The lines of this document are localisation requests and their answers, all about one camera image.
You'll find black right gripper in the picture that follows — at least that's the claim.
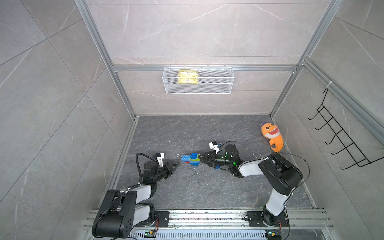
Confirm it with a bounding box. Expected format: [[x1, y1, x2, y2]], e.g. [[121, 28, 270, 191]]
[[198, 151, 233, 169]]

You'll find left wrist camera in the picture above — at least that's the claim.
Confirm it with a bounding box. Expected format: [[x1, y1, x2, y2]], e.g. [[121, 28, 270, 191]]
[[143, 153, 165, 178]]

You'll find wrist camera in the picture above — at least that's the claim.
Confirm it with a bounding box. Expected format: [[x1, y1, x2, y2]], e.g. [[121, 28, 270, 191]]
[[143, 153, 165, 178], [209, 141, 222, 154]]

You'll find orange shark plush toy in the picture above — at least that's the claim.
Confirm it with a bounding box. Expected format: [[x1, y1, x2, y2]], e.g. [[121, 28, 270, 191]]
[[261, 122, 284, 153]]

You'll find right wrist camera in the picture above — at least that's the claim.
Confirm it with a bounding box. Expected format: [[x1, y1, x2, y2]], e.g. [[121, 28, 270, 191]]
[[209, 141, 222, 154]]

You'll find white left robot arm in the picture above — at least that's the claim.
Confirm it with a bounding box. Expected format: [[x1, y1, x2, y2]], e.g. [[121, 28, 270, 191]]
[[92, 153, 180, 240]]

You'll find white wire mesh basket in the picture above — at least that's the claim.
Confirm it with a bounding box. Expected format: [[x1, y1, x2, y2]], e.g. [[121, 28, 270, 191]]
[[162, 67, 235, 95]]

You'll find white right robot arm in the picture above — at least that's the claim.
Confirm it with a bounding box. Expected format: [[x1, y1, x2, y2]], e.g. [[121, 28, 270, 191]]
[[197, 145, 304, 227]]

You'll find aluminium frame rail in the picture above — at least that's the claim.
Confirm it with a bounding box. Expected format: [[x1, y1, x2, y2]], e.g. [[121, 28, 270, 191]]
[[75, 1, 139, 193]]

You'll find metal base rail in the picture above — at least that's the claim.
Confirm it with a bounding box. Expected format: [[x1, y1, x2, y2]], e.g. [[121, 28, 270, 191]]
[[83, 209, 334, 240]]

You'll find yellow packet in basket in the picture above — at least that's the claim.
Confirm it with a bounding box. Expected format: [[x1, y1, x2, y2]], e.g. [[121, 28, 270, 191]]
[[177, 69, 200, 84]]

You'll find black wire hook rack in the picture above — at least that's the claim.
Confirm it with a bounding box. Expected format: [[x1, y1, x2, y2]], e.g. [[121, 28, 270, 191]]
[[308, 89, 384, 170]]

